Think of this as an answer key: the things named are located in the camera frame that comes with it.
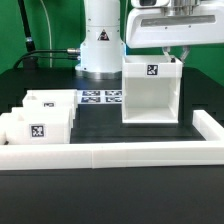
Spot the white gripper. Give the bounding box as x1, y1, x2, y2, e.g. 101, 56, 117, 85
126, 0, 224, 62

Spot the white drawer cabinet box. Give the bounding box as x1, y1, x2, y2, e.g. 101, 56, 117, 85
122, 55, 183, 124

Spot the white front drawer tray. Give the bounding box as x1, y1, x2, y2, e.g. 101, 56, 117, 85
0, 107, 73, 145

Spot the white drawer tray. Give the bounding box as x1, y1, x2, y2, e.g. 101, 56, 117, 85
0, 107, 73, 145
22, 89, 78, 124

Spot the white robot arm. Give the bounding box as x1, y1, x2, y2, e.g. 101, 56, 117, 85
76, 0, 224, 78

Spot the white rear drawer tray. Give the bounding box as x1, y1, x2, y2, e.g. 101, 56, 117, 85
22, 89, 78, 124

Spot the white sheet with markers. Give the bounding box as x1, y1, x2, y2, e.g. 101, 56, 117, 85
77, 90, 122, 104

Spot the white U-shaped boundary fence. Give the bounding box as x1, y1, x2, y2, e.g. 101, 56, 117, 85
0, 110, 224, 170

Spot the black pole stand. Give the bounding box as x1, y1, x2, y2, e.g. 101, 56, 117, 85
17, 0, 39, 70

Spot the black cable with connector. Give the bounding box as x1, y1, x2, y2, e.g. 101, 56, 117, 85
13, 48, 82, 70

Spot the white thin cable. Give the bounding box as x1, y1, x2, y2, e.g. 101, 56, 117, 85
39, 0, 54, 69

